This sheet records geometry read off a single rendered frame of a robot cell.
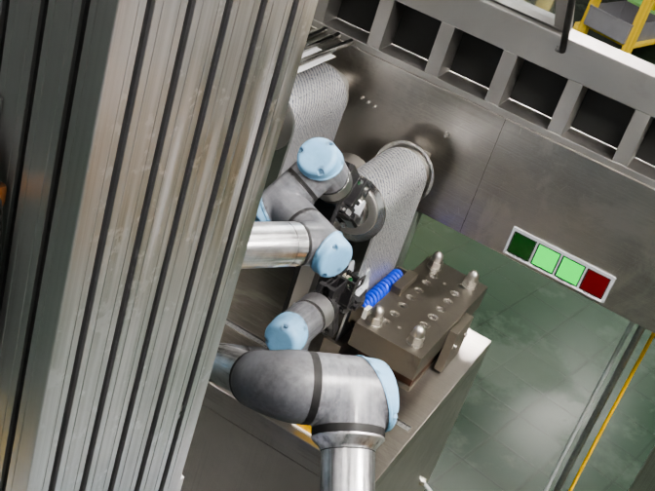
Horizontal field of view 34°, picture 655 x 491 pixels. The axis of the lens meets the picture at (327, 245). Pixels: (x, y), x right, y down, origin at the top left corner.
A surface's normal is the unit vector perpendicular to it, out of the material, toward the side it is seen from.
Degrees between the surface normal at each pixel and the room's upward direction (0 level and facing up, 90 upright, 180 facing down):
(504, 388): 0
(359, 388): 37
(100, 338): 90
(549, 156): 90
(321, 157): 50
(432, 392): 0
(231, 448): 90
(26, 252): 90
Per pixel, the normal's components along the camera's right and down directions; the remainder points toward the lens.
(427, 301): 0.27, -0.82
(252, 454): -0.47, 0.34
